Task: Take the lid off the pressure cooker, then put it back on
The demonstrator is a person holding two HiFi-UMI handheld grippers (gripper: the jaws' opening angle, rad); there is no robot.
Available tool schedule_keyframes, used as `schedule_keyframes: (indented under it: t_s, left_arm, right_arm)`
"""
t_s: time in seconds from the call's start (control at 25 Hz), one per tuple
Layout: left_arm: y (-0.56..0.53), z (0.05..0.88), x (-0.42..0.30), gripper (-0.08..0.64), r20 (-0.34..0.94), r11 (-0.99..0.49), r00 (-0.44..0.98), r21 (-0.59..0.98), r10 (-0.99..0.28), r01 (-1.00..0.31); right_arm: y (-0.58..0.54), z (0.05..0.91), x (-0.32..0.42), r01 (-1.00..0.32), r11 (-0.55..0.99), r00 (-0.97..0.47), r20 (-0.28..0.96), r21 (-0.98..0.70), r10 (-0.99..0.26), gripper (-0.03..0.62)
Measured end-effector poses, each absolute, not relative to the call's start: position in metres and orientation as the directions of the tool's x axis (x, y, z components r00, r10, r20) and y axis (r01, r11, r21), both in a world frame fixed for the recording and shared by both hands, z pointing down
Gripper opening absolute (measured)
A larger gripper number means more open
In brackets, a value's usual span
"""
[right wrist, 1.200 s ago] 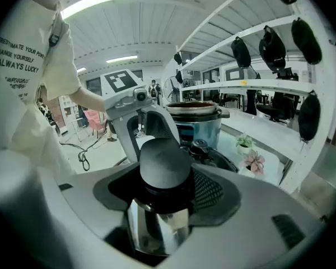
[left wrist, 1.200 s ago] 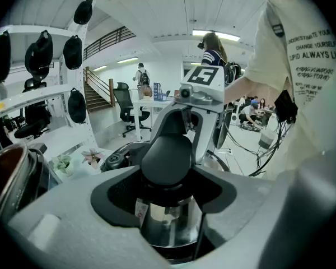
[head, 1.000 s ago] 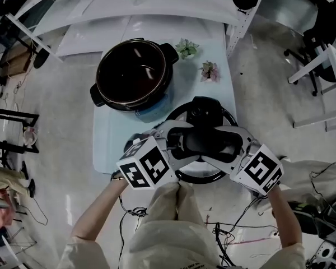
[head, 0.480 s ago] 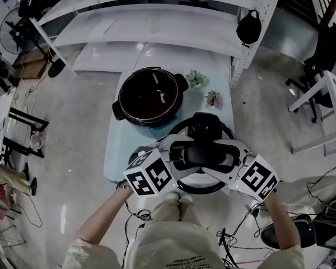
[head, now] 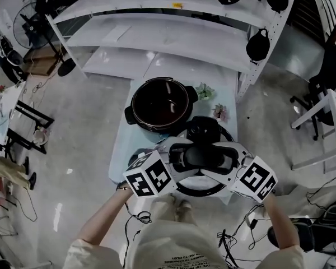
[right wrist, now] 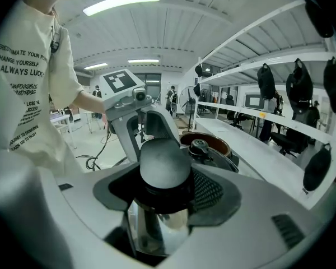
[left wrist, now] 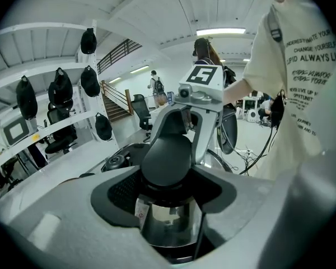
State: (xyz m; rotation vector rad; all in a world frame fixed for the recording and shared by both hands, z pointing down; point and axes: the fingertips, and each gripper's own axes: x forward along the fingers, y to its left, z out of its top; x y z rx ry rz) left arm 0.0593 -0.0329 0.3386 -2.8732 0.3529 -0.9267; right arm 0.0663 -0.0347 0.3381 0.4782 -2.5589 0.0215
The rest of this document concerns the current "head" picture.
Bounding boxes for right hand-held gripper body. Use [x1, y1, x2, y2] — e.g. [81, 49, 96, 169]
[227, 149, 278, 205]

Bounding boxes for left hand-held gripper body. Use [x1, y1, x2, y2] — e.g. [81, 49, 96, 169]
[122, 143, 179, 198]

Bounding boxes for black silver cooker lid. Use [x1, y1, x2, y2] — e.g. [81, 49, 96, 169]
[175, 115, 236, 198]

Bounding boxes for blue pressure cooker pot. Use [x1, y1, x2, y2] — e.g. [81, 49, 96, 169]
[124, 77, 199, 143]

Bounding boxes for person's left forearm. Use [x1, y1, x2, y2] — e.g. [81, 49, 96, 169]
[76, 181, 137, 248]

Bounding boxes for person's right forearm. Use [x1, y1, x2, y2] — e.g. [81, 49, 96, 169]
[260, 192, 301, 251]

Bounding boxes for person's cream trousers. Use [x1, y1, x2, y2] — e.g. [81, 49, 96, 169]
[151, 193, 198, 226]

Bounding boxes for pink potted plant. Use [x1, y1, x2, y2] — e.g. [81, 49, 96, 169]
[212, 103, 230, 122]

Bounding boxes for light blue tablecloth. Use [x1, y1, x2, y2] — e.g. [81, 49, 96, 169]
[108, 77, 239, 206]

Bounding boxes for green potted plant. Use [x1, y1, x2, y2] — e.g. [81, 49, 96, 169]
[195, 82, 216, 100]

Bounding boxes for person's cream shirt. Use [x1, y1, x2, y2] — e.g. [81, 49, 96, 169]
[63, 219, 306, 269]

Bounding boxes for small black hanging bag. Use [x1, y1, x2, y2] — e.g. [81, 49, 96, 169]
[245, 28, 270, 62]

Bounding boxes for white shelving rack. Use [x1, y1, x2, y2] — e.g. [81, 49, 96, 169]
[44, 0, 300, 105]

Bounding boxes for white pink bowl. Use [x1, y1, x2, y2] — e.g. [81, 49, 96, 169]
[33, 126, 50, 145]

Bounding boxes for black office chair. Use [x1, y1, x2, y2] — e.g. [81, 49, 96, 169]
[290, 40, 336, 141]

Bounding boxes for black standing fan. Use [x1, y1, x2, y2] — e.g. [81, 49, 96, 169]
[12, 2, 77, 77]

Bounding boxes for dark staircase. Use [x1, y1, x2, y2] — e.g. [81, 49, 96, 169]
[291, 0, 336, 43]

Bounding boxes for brown wooden box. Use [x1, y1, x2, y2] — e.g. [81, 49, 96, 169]
[24, 46, 66, 77]

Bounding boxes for white table black legs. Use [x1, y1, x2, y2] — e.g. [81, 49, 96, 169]
[0, 81, 55, 155]

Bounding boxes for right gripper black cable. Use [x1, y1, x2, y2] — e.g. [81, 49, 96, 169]
[217, 203, 265, 266]

